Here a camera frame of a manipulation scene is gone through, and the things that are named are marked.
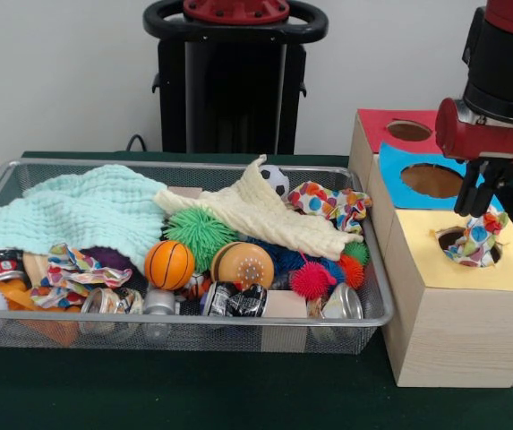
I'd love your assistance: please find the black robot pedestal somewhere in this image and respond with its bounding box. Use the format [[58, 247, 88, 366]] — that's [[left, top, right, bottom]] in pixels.
[[142, 0, 329, 156]]

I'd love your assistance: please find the mint green waffle cloth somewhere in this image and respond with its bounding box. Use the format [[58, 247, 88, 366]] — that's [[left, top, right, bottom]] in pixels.
[[0, 164, 167, 274]]

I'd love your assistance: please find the orange toy basketball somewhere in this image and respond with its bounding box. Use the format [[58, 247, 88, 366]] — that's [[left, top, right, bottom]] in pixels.
[[143, 240, 197, 291]]

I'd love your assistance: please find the small toy soccer ball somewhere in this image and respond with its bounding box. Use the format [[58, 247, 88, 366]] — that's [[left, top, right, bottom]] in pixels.
[[258, 164, 291, 198]]

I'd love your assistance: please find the black cable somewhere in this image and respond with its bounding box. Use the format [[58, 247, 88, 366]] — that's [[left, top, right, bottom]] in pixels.
[[125, 133, 150, 153]]

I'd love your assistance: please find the crushed silver can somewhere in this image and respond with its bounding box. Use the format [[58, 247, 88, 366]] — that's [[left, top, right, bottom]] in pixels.
[[322, 282, 364, 320]]

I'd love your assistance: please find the colourful polka dot cloth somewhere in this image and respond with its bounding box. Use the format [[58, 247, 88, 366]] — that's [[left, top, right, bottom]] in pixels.
[[30, 243, 134, 310], [442, 205, 510, 269], [286, 180, 373, 235]]

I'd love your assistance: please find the hamburger toy ball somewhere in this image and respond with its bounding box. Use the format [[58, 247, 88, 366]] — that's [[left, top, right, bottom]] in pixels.
[[209, 241, 276, 290]]

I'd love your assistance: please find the shallow mesh bin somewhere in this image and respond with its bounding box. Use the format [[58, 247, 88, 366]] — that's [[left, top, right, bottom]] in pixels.
[[0, 159, 395, 355]]

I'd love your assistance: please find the green spiky rubber ball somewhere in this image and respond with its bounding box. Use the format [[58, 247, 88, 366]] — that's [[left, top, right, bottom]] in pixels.
[[162, 206, 239, 261]]

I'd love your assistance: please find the wooden box with three holes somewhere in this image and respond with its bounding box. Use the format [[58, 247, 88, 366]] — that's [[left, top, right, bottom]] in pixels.
[[348, 108, 513, 389]]

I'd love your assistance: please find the cream waffle cloth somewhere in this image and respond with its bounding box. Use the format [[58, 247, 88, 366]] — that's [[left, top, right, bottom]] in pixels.
[[153, 154, 364, 262]]

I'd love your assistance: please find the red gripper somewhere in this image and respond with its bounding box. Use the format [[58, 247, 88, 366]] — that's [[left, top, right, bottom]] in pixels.
[[434, 97, 513, 218]]

